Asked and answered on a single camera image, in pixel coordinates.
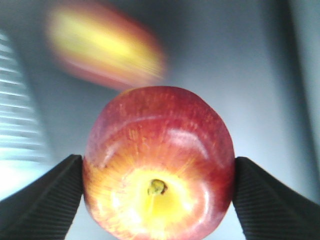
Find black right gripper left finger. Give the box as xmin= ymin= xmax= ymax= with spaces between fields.
xmin=0 ymin=154 xmax=83 ymax=240

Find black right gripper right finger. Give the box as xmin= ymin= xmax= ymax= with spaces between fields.
xmin=232 ymin=157 xmax=320 ymax=240

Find light blue plastic basket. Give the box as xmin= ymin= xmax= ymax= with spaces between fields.
xmin=0 ymin=29 xmax=53 ymax=166

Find dark red apple front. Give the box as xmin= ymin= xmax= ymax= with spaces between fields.
xmin=82 ymin=86 xmax=235 ymax=240

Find dark red apple edge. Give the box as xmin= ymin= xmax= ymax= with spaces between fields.
xmin=45 ymin=0 xmax=167 ymax=90

